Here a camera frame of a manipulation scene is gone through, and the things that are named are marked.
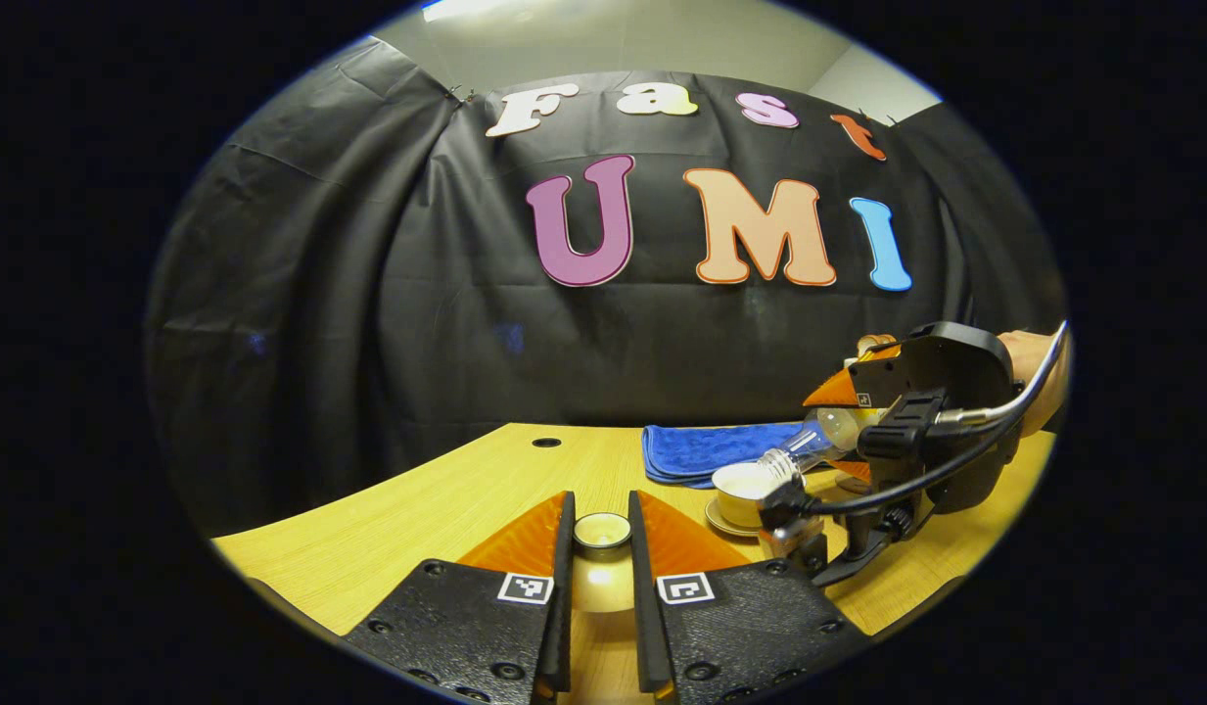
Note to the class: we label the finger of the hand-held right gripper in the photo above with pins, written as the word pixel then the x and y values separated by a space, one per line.
pixel 851 472
pixel 833 390

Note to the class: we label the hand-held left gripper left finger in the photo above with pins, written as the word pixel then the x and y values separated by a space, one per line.
pixel 564 607

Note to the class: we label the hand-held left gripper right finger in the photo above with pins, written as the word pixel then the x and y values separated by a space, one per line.
pixel 642 607

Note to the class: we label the clear water bottle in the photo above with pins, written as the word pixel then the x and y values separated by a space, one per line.
pixel 833 431

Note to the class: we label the cream teacup lid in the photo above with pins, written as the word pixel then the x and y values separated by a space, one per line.
pixel 603 578

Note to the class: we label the cream teacup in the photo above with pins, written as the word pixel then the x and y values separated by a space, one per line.
pixel 735 494

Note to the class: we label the toast slice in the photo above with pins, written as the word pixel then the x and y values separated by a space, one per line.
pixel 872 344

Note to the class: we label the blue folded towel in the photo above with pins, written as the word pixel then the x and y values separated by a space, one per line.
pixel 701 450

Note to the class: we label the black backdrop cloth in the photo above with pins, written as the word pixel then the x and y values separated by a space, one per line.
pixel 368 294

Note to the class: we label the ceiling light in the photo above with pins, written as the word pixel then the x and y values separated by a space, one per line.
pixel 466 8

